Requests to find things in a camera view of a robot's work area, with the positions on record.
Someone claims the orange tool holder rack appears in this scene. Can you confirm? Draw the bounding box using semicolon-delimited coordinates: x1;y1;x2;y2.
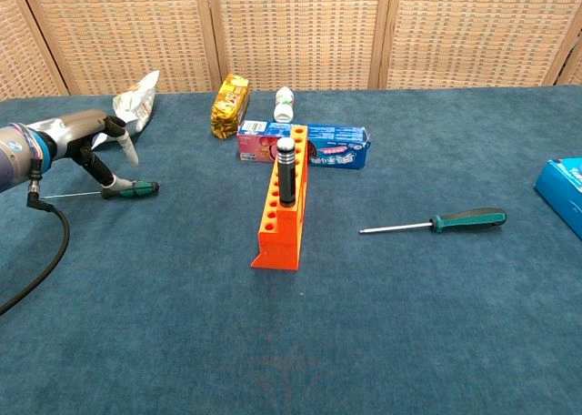
249;124;310;270

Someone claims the large green handled screwdriver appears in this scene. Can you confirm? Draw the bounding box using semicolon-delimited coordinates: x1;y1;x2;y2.
358;207;507;236

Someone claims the black silver precision screwdriver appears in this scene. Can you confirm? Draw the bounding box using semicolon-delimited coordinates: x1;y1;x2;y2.
276;137;296;208

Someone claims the blue cookie box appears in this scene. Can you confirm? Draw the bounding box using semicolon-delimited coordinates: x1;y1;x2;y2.
534;157;582;241

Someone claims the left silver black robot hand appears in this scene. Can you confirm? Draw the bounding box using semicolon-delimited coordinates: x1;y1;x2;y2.
43;108;140;193

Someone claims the golden snack package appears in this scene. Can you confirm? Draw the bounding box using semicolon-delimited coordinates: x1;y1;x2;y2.
210;73;252;141

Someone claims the woven wooden folding screen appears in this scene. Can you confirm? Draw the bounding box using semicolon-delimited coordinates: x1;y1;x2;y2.
0;0;582;101

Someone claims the white snack bag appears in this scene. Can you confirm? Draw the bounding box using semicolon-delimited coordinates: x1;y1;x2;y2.
93;69;161;151

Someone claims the small white bottle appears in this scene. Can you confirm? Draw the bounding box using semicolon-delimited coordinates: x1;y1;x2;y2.
273;86;295;125

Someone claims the small green black screwdriver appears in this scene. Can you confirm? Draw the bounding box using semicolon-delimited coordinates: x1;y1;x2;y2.
39;181;160;202

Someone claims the long blue biscuit box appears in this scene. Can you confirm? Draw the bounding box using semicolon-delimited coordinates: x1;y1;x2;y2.
236;119;372;170

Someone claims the blue carpet table mat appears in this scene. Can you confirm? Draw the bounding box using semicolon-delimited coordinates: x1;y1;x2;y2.
0;85;582;415

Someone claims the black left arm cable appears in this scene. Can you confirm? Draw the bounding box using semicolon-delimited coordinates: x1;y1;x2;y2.
0;177;72;317

